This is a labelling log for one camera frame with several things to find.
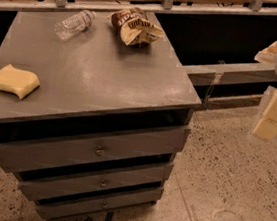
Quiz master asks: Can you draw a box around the brown chip bag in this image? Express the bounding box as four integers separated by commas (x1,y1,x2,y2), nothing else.
108,7,165,48

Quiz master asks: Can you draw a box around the yellow sponge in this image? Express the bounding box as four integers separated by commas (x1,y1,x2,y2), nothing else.
0,64,40,99

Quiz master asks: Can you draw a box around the top grey drawer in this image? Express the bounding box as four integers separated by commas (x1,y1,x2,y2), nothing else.
0,126,190,173

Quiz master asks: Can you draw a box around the grey drawer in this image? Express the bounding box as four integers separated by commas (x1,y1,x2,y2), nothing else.
36,187,164,220
0,126,190,173
18,162,173,201

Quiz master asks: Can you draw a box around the grey drawer cabinet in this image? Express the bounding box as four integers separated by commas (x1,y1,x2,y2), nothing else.
0,12,199,207

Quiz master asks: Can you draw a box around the clear plastic water bottle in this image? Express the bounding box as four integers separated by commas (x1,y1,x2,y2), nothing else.
54,10,96,41

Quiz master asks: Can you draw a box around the grey metal railing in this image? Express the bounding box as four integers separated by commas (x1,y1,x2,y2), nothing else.
0,0,277,47

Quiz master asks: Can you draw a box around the middle grey drawer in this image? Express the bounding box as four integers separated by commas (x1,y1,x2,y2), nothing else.
18,162,173,201

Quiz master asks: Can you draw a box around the bottom grey drawer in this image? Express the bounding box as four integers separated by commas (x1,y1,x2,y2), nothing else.
36,187,164,220

